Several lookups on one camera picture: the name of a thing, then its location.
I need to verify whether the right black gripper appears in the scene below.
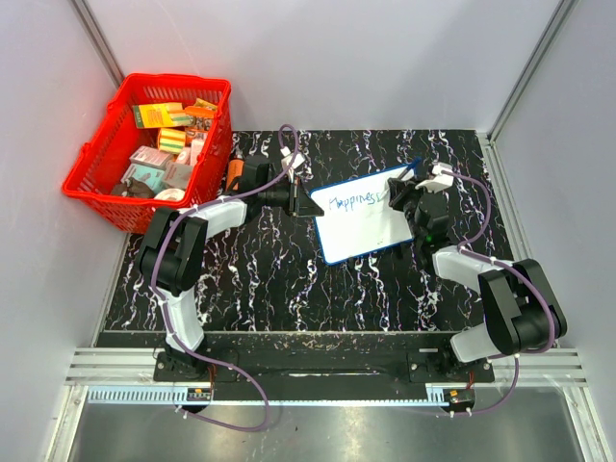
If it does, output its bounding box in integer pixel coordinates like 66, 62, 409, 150
388, 176, 436, 244

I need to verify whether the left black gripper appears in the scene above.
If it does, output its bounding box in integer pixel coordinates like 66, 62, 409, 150
259, 177, 323, 219

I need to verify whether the white marker with blue cap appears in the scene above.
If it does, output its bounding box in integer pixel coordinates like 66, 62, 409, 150
381, 157, 423, 199

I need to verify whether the blue-framed whiteboard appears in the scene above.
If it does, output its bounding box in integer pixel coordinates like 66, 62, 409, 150
310, 165, 413, 266

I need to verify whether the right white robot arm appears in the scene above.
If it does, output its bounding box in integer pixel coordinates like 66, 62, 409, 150
387, 175, 568, 381

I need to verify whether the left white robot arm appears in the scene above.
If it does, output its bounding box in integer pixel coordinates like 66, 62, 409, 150
137, 148, 324, 381

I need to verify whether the orange pump bottle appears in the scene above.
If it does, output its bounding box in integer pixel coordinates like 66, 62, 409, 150
225, 150, 244, 191

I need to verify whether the white tape roll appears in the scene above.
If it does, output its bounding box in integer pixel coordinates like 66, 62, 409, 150
154, 188, 185, 202

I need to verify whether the orange snack packet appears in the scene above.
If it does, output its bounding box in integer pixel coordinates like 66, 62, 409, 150
185, 98, 218, 131

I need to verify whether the striped yellow sponge pack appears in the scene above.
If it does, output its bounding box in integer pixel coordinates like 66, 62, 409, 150
157, 128, 187, 152

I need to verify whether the teal white box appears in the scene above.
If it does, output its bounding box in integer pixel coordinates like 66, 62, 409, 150
120, 164, 165, 194

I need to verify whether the pink white box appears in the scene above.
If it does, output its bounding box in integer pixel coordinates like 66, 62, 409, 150
129, 145, 173, 170

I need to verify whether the yellow green box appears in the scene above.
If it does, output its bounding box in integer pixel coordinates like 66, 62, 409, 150
132, 102, 187, 129

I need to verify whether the red plastic shopping basket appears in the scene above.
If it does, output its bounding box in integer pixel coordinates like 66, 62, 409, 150
62, 73, 233, 234

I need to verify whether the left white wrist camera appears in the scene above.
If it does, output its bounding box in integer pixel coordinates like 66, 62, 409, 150
280, 147, 305, 176

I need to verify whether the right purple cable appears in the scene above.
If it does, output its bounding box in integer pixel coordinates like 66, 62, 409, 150
445, 168, 557, 416

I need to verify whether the purple cable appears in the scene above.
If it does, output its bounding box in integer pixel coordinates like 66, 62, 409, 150
149, 123, 297, 431
445, 168, 557, 416

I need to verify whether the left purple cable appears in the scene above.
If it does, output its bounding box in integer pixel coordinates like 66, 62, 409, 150
149, 123, 297, 431

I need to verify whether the aluminium frame rail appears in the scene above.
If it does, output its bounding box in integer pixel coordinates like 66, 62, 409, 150
65, 348, 587, 406

